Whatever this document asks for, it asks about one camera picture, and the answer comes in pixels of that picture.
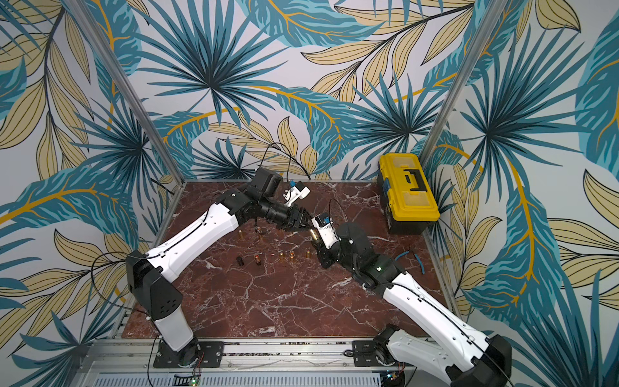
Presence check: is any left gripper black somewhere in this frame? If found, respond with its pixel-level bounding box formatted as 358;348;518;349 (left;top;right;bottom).
260;196;319;233

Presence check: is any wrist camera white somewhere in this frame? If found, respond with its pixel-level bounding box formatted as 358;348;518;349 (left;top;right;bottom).
252;166;311;209
312;213;341;249

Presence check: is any yellow black toolbox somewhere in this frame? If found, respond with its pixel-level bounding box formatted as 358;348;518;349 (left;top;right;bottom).
377;153;440;235

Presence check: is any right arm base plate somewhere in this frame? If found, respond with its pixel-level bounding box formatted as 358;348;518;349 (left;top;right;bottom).
346;340;409;367

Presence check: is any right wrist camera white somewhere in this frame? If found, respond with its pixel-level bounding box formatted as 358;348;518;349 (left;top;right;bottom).
312;213;341;249

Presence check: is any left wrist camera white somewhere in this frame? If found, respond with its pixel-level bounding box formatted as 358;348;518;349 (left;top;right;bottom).
252;166;311;209

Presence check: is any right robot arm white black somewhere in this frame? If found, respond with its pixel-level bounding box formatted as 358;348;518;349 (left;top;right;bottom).
310;219;512;386

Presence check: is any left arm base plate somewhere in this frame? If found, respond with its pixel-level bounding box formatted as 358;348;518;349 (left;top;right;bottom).
153;339;224;369

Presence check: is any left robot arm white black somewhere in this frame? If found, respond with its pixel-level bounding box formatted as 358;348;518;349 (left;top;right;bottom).
125;182;311;364

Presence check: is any blue handled tool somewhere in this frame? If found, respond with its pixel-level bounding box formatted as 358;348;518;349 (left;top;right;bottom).
395;251;426;275

